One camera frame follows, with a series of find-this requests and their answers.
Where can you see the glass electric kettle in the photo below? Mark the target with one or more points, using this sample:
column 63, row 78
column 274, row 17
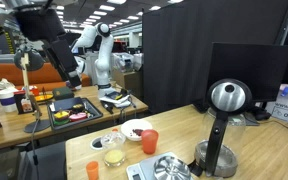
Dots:
column 217, row 154

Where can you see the white bowl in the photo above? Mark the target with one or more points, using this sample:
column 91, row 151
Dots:
column 133, row 128

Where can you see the digital kitchen scale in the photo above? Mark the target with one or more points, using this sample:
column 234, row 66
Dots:
column 144, row 169

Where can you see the clear jar yellow contents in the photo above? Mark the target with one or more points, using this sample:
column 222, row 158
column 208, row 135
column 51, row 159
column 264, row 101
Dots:
column 113, row 145

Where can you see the black desk lamp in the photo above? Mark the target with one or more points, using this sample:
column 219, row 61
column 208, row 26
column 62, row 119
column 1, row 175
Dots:
column 22, row 60

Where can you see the cardboard box background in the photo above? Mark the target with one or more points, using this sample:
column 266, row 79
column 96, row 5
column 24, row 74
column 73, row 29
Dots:
column 130, row 80

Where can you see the dark green box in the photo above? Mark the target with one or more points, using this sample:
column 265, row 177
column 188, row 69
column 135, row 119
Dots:
column 62, row 93

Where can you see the table cable grommet hole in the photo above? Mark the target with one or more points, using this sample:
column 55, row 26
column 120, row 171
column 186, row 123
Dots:
column 96, row 144

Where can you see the small orange plastic cup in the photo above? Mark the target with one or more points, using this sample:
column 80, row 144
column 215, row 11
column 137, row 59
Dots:
column 92, row 170

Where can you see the yellow toy food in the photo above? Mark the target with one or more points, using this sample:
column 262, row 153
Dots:
column 61, row 115

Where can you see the black curtain divider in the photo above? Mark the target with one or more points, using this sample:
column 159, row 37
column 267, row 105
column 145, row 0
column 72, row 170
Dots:
column 177, row 43

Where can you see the silver pot lid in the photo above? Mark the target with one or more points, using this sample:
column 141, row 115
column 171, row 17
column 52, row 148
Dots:
column 171, row 168

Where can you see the pink toy food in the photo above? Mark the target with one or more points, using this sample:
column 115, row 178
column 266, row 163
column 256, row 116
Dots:
column 78, row 116

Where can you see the white paper cup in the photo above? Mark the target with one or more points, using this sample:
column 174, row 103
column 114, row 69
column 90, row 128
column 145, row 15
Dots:
column 7, row 100

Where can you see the orange sofa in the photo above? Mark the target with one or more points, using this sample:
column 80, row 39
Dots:
column 47, row 78

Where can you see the black computer monitor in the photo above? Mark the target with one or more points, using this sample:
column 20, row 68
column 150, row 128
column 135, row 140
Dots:
column 260, row 67

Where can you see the large orange plastic cup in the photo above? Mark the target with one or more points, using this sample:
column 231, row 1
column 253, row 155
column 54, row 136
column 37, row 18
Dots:
column 149, row 141

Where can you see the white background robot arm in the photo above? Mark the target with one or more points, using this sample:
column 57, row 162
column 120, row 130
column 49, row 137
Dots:
column 102, row 64

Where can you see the black tray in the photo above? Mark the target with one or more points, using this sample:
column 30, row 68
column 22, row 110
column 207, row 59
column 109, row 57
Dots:
column 74, row 106

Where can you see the white robot arm foreground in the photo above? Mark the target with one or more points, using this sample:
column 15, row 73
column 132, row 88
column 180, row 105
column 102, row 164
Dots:
column 38, row 21

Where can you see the orange plate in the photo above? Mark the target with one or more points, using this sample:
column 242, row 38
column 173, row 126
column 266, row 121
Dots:
column 45, row 97

